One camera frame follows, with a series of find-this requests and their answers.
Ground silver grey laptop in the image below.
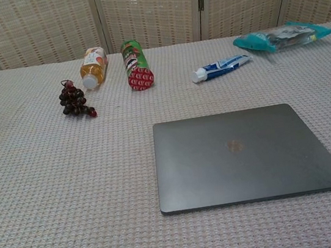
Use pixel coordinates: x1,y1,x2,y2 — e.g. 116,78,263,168
147,97,331,216

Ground woven folding screen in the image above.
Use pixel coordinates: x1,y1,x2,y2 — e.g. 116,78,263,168
0,0,331,74

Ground green Pringles can red lid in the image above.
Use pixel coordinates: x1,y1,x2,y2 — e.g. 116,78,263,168
119,37,157,92

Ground blue white toothpaste tube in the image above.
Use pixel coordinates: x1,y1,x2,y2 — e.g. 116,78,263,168
189,53,253,84

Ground yellow juice bottle white cap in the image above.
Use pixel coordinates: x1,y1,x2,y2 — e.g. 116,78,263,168
77,45,112,91

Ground dark red grape bunch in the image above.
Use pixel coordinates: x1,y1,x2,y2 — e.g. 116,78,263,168
56,76,98,123

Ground beige woven tablecloth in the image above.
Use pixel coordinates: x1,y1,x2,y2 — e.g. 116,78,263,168
0,21,331,248

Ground teal plastic snack bag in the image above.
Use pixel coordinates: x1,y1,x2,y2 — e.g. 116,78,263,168
231,16,331,59

